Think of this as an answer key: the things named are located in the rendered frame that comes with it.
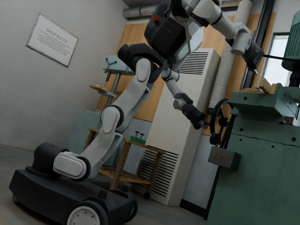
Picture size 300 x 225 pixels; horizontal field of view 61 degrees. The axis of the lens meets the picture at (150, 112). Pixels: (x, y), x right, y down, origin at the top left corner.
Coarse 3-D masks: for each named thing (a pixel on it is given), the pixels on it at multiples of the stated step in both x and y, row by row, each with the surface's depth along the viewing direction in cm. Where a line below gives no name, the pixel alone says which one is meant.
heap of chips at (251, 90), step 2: (244, 88) 122; (246, 88) 121; (248, 88) 120; (250, 88) 119; (252, 88) 119; (254, 88) 118; (240, 90) 122; (242, 90) 121; (244, 90) 120; (246, 90) 119; (248, 90) 119; (250, 90) 118; (252, 90) 117; (254, 90) 117; (256, 90) 116; (258, 90) 116; (260, 90) 116; (250, 92) 117; (252, 92) 116; (254, 92) 116; (256, 92) 115; (258, 92) 115; (260, 92) 115; (262, 92) 115
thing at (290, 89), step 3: (285, 87) 134; (288, 87) 133; (291, 87) 132; (294, 87) 131; (297, 87) 130; (288, 90) 133; (291, 90) 132; (294, 90) 131; (297, 90) 130; (291, 93) 132; (294, 93) 130; (297, 93) 129; (294, 96) 130; (297, 96) 129; (294, 99) 130; (297, 99) 129; (297, 102) 132
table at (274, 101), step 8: (232, 96) 122; (240, 96) 119; (248, 96) 116; (256, 96) 114; (264, 96) 111; (272, 96) 109; (232, 104) 123; (240, 104) 119; (248, 104) 115; (256, 104) 112; (264, 104) 110; (272, 104) 108; (280, 104) 112; (232, 112) 142; (256, 112) 124; (264, 112) 119; (272, 112) 115; (280, 112) 113; (288, 112) 121
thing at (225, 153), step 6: (216, 150) 120; (222, 150) 118; (228, 150) 116; (210, 156) 121; (216, 156) 119; (222, 156) 117; (228, 156) 115; (234, 156) 114; (240, 156) 119; (210, 162) 122; (216, 162) 118; (222, 162) 116; (228, 162) 114; (234, 162) 115; (234, 168) 116
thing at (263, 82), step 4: (260, 80) 106; (264, 80) 105; (260, 84) 105; (264, 84) 105; (268, 84) 108; (260, 88) 107; (264, 88) 106; (268, 88) 109; (264, 92) 111; (268, 92) 109
